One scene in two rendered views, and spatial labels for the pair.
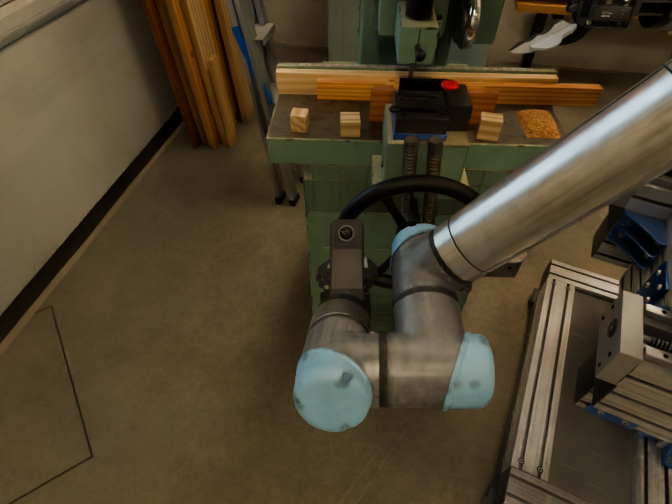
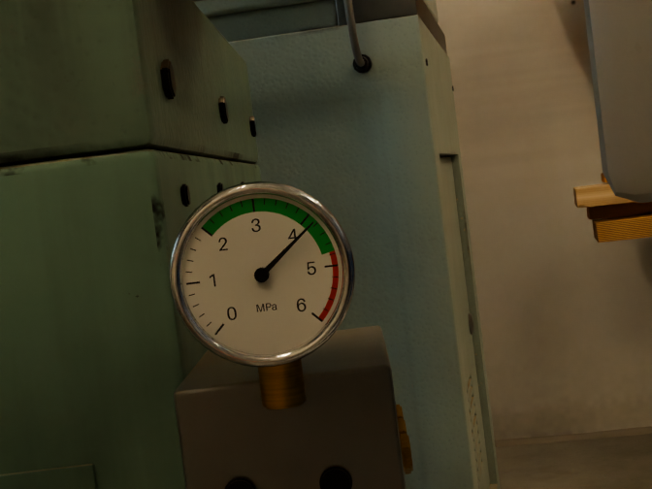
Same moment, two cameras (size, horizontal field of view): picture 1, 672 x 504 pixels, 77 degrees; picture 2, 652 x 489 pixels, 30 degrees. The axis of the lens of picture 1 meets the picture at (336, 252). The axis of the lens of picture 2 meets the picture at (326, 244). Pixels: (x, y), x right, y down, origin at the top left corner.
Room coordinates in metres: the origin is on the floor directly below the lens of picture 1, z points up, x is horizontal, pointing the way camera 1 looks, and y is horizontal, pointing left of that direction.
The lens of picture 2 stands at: (0.22, -0.42, 0.69)
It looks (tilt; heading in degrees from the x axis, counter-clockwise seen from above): 3 degrees down; 358
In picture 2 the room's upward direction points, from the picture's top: 7 degrees counter-clockwise
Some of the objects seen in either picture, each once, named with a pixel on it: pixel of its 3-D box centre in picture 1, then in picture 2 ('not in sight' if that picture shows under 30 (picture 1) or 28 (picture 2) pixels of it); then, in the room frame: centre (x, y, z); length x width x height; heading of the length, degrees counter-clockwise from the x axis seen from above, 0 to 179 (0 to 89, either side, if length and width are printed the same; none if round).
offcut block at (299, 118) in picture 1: (299, 120); not in sight; (0.76, 0.07, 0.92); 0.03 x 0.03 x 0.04; 82
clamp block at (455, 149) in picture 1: (421, 144); not in sight; (0.68, -0.16, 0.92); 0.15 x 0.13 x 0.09; 87
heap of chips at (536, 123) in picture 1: (539, 120); not in sight; (0.77, -0.41, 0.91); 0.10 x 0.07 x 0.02; 177
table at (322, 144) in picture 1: (414, 139); not in sight; (0.76, -0.16, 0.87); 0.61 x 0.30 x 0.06; 87
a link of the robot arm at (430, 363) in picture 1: (431, 355); not in sight; (0.22, -0.10, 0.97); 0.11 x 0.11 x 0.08; 87
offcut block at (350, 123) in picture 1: (350, 124); not in sight; (0.74, -0.03, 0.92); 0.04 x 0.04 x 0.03; 1
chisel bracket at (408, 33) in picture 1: (415, 35); not in sight; (0.89, -0.16, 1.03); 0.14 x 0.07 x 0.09; 177
